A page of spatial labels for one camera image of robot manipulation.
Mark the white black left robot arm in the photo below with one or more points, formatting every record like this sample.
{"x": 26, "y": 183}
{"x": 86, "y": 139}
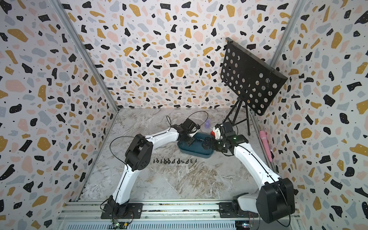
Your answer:
{"x": 138, "y": 156}

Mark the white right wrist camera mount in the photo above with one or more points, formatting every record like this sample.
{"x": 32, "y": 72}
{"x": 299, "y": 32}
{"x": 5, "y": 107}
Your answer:
{"x": 217, "y": 131}

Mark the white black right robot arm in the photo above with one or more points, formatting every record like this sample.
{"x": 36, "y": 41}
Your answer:
{"x": 275, "y": 199}

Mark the black music stand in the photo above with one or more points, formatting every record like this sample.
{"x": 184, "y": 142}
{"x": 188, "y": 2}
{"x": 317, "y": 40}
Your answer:
{"x": 254, "y": 82}

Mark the teal plastic storage box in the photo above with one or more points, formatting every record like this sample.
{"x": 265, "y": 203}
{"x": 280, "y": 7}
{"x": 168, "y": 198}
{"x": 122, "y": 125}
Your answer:
{"x": 196, "y": 149}

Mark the aluminium corner profile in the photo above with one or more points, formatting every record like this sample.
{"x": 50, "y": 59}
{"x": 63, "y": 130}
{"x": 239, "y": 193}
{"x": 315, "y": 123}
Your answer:
{"x": 58, "y": 8}
{"x": 287, "y": 32}

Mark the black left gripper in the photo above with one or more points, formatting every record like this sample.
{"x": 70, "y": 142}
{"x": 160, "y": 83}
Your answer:
{"x": 191, "y": 141}

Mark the pink cylindrical bottle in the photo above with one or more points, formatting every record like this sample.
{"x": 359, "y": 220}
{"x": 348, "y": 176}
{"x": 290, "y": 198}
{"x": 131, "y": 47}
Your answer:
{"x": 264, "y": 140}

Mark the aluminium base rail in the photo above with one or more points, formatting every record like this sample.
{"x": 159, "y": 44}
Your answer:
{"x": 168, "y": 215}

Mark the purple rabbit figurine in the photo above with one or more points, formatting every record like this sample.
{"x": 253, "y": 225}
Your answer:
{"x": 207, "y": 124}

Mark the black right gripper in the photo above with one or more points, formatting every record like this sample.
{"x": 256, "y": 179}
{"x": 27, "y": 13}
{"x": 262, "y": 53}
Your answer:
{"x": 214, "y": 149}

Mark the aluminium corner profile left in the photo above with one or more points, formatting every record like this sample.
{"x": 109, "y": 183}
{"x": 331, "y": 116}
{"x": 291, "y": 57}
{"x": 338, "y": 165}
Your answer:
{"x": 58, "y": 8}

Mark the aluminium corner profile right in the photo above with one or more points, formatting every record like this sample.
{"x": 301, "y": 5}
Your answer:
{"x": 287, "y": 32}

